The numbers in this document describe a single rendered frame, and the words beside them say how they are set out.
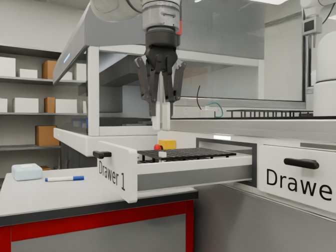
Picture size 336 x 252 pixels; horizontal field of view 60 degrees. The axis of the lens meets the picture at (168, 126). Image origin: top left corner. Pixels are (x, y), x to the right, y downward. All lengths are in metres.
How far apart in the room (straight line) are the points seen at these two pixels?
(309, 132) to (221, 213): 0.39
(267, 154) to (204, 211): 0.36
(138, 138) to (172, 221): 0.74
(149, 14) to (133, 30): 0.96
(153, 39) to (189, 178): 0.33
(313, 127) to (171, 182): 0.32
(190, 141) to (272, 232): 0.43
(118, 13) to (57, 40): 4.30
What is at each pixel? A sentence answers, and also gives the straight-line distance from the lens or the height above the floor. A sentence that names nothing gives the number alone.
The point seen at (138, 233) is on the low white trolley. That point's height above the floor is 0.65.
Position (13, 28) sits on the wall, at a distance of 5.04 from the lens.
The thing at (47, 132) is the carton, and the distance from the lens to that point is 4.49.
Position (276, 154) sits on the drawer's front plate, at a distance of 0.70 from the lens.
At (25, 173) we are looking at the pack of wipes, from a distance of 1.23.
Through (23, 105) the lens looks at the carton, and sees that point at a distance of 4.46.
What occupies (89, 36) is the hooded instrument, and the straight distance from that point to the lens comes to 1.59.
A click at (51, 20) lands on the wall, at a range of 5.17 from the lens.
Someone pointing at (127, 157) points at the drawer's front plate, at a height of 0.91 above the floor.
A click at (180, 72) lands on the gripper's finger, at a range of 0.73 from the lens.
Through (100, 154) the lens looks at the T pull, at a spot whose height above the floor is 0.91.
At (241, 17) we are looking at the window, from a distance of 0.89.
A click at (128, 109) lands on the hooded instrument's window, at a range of 1.61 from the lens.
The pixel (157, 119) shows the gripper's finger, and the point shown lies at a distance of 0.69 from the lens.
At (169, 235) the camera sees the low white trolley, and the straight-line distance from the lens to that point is 0.99.
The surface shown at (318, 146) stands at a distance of 0.66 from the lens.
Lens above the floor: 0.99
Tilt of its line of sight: 1 degrees down
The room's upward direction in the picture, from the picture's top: straight up
